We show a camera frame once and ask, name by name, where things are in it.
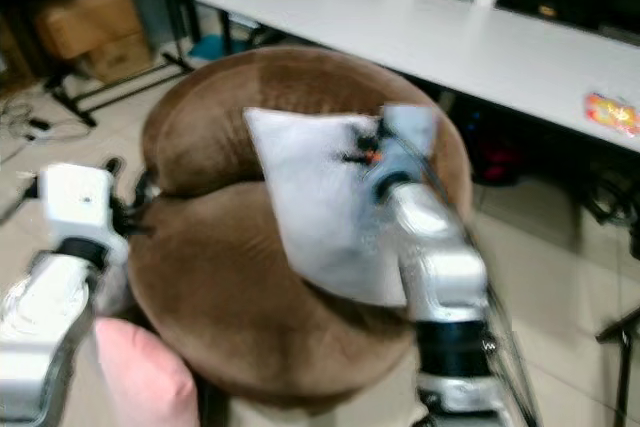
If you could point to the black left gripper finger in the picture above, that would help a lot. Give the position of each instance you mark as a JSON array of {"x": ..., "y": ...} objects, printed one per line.
[{"x": 132, "y": 187}]

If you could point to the white grey pillow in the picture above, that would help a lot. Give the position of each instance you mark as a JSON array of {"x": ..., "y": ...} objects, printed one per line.
[{"x": 320, "y": 207}]

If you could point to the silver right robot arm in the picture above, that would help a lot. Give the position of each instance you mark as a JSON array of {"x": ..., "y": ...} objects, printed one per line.
[{"x": 445, "y": 277}]

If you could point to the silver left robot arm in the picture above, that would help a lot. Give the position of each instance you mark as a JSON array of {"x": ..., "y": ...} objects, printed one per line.
[{"x": 45, "y": 327}]

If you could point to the teal floor item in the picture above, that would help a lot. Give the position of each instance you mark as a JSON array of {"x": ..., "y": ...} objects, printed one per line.
[{"x": 208, "y": 47}]

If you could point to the pink pillow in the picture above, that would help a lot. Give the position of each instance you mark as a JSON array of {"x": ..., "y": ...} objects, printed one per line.
[{"x": 150, "y": 377}]

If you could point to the small brown cardboard box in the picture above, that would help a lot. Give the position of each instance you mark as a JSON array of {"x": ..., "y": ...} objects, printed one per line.
[{"x": 125, "y": 62}]

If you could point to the red item under table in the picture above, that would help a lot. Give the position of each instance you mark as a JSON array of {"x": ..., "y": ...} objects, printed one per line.
[{"x": 495, "y": 162}]

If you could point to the long white table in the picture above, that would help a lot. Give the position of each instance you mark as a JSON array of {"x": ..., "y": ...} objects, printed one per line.
[{"x": 440, "y": 32}]

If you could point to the large brown cardboard box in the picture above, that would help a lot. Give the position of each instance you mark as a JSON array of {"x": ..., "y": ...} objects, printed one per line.
[{"x": 90, "y": 19}]

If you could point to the black metal rack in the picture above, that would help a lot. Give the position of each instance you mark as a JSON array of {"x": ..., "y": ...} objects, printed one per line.
[{"x": 175, "y": 7}]

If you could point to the yellow snack packet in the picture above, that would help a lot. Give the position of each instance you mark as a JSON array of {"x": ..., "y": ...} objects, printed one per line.
[{"x": 612, "y": 114}]

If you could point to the black tripod stand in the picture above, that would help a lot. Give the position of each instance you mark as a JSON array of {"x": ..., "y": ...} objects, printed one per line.
[{"x": 622, "y": 367}]

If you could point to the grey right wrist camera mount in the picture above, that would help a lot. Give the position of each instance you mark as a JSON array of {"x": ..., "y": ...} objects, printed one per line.
[{"x": 410, "y": 142}]

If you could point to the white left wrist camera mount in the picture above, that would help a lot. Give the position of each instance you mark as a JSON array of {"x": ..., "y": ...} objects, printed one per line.
[{"x": 75, "y": 202}]

